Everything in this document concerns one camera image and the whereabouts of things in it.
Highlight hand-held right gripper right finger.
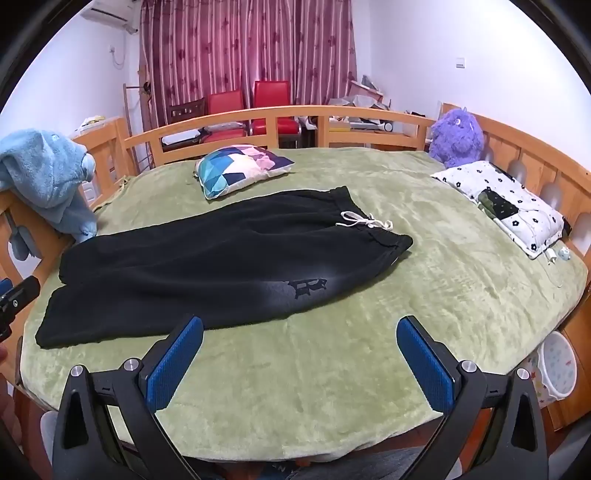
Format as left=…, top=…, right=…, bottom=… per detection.
left=396, top=315, right=550, bottom=480

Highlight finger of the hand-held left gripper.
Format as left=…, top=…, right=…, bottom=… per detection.
left=0, top=276, right=41, bottom=321

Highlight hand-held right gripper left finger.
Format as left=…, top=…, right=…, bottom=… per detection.
left=52, top=315, right=205, bottom=480

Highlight black pants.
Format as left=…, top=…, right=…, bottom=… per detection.
left=35, top=185, right=414, bottom=349

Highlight green fleece blanket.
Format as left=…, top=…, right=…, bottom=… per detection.
left=21, top=147, right=589, bottom=462

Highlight light blue fleece robe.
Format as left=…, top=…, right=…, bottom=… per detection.
left=0, top=128, right=99, bottom=259

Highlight white printed bucket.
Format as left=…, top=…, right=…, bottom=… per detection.
left=536, top=330, right=577, bottom=407

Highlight white floral pillow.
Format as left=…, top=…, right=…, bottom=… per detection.
left=430, top=161, right=566, bottom=260

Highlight geometric print pillow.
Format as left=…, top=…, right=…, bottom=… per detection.
left=194, top=144, right=296, bottom=200

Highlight wooden coat rack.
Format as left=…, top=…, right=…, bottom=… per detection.
left=122, top=65, right=155, bottom=172

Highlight purple plush toy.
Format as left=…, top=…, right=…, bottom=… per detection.
left=428, top=107, right=485, bottom=169

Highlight dark wooden chair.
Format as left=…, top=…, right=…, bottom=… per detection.
left=167, top=98, right=207, bottom=126

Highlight red chair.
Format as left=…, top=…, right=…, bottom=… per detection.
left=253, top=80, right=301, bottom=148
left=202, top=90, right=252, bottom=144

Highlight clutter of papers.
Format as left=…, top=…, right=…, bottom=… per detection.
left=323, top=76, right=432, bottom=138

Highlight white air conditioner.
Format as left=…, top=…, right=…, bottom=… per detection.
left=81, top=0, right=139, bottom=34

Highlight pink striped curtain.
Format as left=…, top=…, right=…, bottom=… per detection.
left=139, top=0, right=358, bottom=125

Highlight white charging cable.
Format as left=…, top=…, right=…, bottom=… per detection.
left=522, top=208, right=565, bottom=288

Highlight wooden bed frame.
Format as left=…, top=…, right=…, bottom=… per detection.
left=0, top=104, right=591, bottom=462

